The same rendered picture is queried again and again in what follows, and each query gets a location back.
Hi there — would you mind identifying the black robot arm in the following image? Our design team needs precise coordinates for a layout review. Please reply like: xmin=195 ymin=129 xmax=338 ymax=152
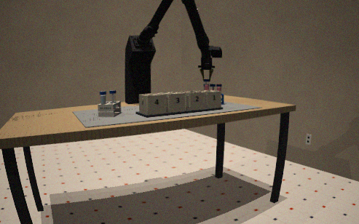
xmin=133 ymin=0 xmax=222 ymax=67

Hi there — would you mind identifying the grey flat mat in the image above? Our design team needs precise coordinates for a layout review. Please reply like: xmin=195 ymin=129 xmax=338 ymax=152
xmin=72 ymin=105 xmax=261 ymax=128

